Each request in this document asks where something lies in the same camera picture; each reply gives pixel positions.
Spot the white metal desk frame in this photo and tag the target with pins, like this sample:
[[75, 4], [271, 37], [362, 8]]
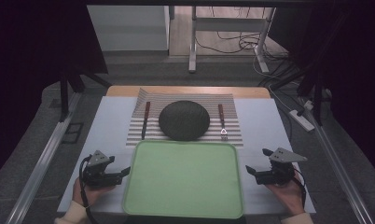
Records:
[[227, 23]]

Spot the wooden table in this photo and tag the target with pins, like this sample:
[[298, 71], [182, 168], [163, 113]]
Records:
[[247, 92]]

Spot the person's left hand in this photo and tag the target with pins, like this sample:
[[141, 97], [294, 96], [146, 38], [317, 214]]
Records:
[[92, 194]]

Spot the green tray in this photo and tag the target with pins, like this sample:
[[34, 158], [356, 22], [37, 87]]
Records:
[[182, 179]]

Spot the dark round plate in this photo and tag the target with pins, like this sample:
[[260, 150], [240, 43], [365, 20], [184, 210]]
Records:
[[184, 119]]

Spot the white power strip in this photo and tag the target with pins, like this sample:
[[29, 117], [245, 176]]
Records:
[[301, 120]]

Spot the white cabinet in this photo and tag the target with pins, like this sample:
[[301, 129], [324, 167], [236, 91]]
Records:
[[128, 28]]

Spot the white table cover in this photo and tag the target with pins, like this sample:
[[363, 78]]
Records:
[[263, 124]]

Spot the aluminium rail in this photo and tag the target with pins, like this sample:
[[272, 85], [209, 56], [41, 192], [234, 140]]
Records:
[[341, 174], [42, 163]]

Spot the dark curtain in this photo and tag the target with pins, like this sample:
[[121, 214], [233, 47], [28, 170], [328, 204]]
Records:
[[30, 62], [353, 62]]

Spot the striped placemat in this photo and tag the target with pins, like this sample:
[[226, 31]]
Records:
[[221, 99]]

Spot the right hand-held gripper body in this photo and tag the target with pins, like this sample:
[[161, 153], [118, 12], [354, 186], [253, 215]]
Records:
[[280, 169]]

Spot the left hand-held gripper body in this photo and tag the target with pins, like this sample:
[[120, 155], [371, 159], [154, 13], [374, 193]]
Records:
[[97, 174]]

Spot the person's right hand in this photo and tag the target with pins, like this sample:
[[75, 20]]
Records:
[[285, 196]]

